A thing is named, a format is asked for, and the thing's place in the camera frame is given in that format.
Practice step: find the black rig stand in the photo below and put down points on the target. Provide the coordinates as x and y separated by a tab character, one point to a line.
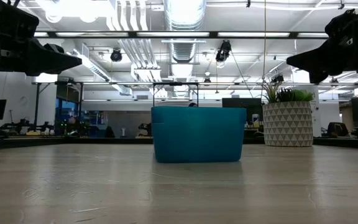
37	105

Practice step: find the black ceiling spotlight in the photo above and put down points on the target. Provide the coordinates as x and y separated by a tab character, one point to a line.
116	55
278	78
223	49

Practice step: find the black overhead light bar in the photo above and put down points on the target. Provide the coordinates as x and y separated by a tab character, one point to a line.
132	34

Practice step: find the black office chair back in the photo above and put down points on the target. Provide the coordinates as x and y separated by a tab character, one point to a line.
337	129

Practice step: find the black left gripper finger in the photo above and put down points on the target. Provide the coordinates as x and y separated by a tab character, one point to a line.
54	47
48	62

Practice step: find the yellow and blue can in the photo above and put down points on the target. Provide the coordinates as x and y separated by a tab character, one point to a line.
255	120

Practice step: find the silver ventilation duct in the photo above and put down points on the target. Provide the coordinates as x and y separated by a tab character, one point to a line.
183	18

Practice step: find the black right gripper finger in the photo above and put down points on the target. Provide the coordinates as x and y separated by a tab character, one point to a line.
319	60
319	78

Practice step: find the black background robot arms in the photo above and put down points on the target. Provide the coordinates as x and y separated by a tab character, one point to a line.
20	125

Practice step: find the white triangle-patterned plant pot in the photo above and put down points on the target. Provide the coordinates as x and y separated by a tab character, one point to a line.
287	124

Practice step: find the blue lit screen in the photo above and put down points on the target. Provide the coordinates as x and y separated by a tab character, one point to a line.
68	107

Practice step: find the teal plastic basket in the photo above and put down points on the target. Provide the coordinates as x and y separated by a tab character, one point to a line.
197	137

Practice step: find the green succulent plant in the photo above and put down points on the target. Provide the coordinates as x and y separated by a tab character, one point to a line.
301	95

